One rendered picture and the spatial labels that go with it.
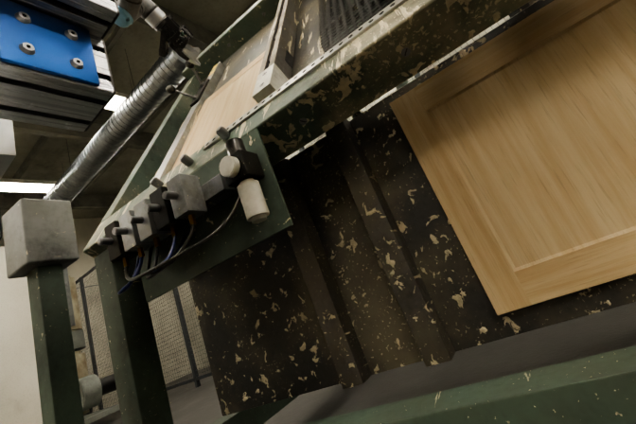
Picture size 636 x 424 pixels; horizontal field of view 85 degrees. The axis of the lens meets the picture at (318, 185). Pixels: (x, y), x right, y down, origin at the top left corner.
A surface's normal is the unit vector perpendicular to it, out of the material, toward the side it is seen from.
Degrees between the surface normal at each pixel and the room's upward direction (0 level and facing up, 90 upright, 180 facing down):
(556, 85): 90
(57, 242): 90
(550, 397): 90
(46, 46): 90
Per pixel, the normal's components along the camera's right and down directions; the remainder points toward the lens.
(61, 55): 0.75, -0.46
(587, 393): -0.49, -0.10
